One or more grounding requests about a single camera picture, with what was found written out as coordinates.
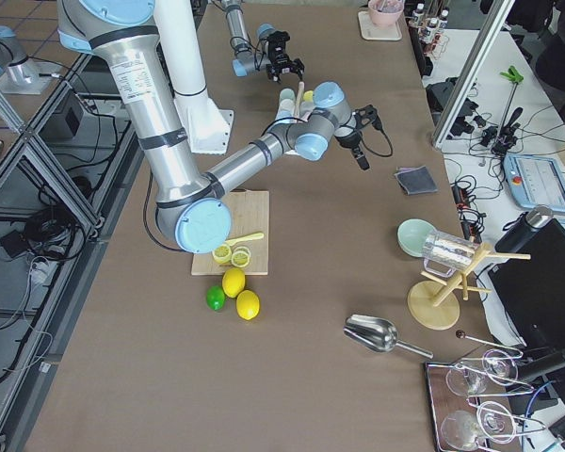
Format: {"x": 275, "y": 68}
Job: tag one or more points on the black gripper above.
{"x": 282, "y": 60}
{"x": 347, "y": 138}

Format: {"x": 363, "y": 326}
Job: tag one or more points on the teal green cup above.
{"x": 287, "y": 96}

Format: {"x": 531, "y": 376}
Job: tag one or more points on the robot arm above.
{"x": 152, "y": 52}
{"x": 249, "y": 57}

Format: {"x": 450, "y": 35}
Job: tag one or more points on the yellow cup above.
{"x": 308, "y": 97}

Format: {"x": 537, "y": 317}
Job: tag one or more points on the light blue cup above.
{"x": 284, "y": 115}

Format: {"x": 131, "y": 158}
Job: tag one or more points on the grey cloth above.
{"x": 416, "y": 182}

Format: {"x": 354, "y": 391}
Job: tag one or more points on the white tray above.
{"x": 370, "y": 31}

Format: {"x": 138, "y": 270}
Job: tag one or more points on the green bowl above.
{"x": 411, "y": 235}

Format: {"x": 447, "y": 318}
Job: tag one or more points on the pink bowl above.
{"x": 385, "y": 12}

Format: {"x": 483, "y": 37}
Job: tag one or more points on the clear glass pitcher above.
{"x": 444, "y": 253}

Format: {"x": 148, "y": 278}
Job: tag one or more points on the black power strip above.
{"x": 471, "y": 221}

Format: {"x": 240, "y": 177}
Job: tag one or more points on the yellow plastic knife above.
{"x": 244, "y": 238}

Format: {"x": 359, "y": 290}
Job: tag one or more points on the lemon slice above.
{"x": 240, "y": 256}
{"x": 222, "y": 254}

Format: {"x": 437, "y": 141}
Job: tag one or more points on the wooden mug tree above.
{"x": 433, "y": 302}

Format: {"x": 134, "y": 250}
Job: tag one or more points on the yellow lemon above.
{"x": 247, "y": 305}
{"x": 233, "y": 282}

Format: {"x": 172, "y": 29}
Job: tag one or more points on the blue teach pendant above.
{"x": 535, "y": 180}

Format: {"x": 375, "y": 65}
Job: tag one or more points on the metal scoop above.
{"x": 378, "y": 334}

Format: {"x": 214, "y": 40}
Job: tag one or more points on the green lime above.
{"x": 215, "y": 297}

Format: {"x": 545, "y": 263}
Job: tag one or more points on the black monitor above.
{"x": 533, "y": 291}

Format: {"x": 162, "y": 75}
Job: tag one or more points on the wine glass rack tray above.
{"x": 442, "y": 402}

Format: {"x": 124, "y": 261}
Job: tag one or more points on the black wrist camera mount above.
{"x": 367, "y": 115}

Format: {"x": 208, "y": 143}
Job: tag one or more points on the white wire cup holder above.
{"x": 296, "y": 106}

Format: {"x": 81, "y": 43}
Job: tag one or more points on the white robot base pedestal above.
{"x": 207, "y": 126}

